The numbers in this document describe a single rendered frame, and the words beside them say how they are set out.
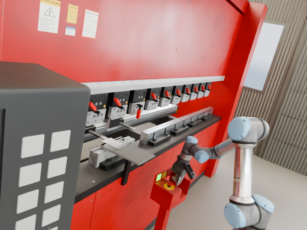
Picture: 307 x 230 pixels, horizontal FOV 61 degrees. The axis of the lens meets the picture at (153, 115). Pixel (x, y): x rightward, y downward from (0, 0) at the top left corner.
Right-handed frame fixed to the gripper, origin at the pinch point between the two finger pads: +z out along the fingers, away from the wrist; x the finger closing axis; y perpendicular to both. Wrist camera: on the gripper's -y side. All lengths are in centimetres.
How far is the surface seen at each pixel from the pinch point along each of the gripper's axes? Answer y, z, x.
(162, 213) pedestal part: 0.0, 20.6, 8.2
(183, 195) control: -5.5, 5.6, -2.3
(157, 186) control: 6.6, 0.0, 15.2
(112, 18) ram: 36, -91, 56
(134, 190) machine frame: 22.2, 13.5, 16.2
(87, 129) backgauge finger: 56, -20, 39
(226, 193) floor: 4, 77, -165
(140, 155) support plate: 14.9, -22.3, 31.2
